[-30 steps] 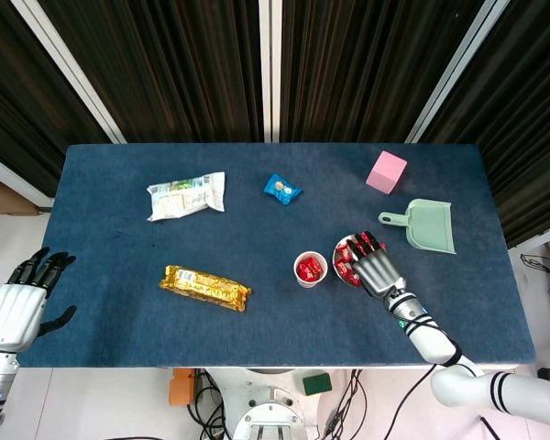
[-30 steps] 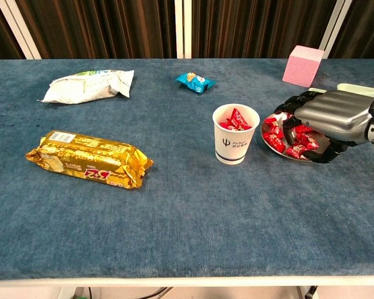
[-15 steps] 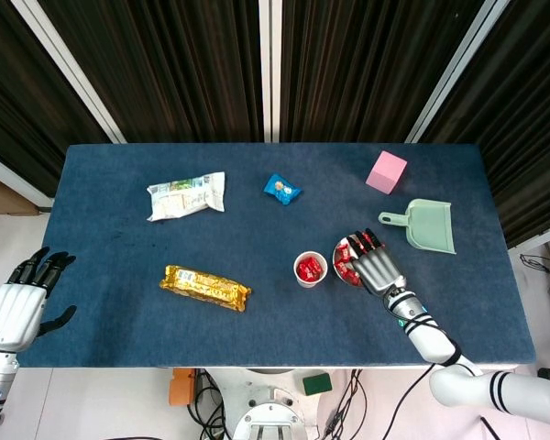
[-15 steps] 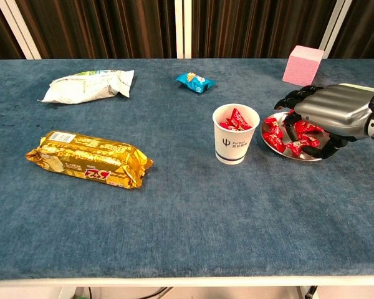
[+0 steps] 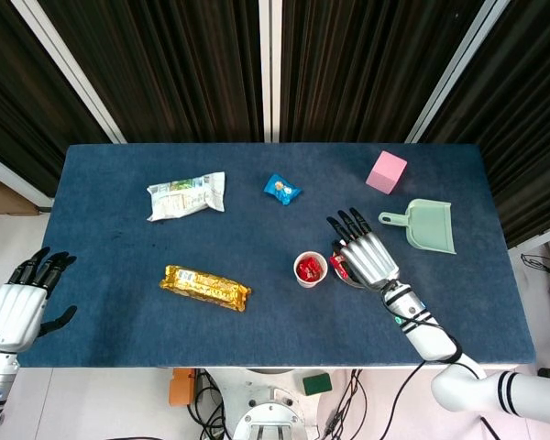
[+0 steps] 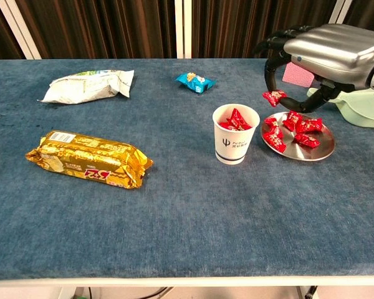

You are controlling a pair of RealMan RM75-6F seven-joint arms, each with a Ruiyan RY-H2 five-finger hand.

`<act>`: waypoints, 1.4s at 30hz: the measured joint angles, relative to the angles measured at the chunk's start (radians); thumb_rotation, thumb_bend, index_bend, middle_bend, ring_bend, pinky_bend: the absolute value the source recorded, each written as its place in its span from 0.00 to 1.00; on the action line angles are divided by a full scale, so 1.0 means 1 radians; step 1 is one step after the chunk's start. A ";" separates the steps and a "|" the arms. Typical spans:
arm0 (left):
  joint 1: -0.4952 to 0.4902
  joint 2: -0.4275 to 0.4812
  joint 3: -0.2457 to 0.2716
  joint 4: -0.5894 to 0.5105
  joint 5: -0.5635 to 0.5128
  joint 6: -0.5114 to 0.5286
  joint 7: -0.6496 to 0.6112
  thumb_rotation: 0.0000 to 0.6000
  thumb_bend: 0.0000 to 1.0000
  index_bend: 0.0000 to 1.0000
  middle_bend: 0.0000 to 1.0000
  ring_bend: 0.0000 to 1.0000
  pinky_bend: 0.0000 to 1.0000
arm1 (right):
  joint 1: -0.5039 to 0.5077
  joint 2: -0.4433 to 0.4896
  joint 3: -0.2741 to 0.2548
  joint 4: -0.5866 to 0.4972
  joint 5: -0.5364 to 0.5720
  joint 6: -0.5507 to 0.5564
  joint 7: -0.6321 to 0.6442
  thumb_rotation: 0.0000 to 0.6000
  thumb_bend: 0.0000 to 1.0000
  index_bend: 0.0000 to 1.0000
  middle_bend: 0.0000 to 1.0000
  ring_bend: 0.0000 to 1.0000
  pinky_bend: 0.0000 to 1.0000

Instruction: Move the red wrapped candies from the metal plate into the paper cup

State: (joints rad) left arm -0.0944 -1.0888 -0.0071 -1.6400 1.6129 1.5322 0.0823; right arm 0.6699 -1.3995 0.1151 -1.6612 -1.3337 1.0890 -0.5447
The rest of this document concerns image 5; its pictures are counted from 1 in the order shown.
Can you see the white frame rail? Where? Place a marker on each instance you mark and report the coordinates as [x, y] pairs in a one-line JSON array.
[[538, 236], [14, 181]]

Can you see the brown cardboard box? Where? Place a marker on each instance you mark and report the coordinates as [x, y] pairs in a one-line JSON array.
[[0, 197]]

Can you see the white frame post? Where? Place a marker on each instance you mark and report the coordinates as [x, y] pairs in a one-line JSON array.
[[69, 69], [265, 69], [457, 69]]

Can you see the green plastic dustpan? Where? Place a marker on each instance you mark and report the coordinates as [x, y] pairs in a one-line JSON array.
[[428, 227]]

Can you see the red candy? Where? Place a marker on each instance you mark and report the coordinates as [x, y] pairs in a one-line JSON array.
[[338, 266], [316, 275], [302, 273], [309, 263]]

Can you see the pink foam cube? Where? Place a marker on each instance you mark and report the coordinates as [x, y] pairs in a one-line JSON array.
[[385, 176]]

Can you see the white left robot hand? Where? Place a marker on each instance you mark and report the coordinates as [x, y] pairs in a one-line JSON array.
[[11, 317]]

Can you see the orange plastic box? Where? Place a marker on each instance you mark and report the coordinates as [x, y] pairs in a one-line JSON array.
[[181, 389]]

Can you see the white robot torso base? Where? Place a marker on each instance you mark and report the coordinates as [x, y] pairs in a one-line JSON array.
[[275, 412]]

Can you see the dark pleated curtain panel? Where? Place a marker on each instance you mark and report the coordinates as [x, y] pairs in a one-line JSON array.
[[357, 69], [165, 69], [531, 114], [18, 91]]

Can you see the blue fabric table cover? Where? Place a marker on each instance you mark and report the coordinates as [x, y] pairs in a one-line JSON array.
[[275, 330]]

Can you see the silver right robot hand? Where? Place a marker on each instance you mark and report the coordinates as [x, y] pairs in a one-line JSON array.
[[369, 261]]

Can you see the white paper cup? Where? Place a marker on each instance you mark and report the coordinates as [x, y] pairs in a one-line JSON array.
[[311, 284]]

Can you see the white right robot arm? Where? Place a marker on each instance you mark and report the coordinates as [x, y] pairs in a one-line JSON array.
[[433, 339]]

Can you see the gold biscuit package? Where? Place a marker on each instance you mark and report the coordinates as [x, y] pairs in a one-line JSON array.
[[204, 286]]

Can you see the blue snack packet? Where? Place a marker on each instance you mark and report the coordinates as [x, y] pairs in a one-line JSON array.
[[280, 188]]

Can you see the green sponge block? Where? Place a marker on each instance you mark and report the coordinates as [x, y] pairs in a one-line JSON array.
[[317, 384]]

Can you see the white snack bag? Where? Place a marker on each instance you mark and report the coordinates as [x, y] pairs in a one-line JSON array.
[[183, 197]]

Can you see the metal bowl with candies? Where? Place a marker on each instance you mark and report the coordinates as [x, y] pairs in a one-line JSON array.
[[355, 283]]

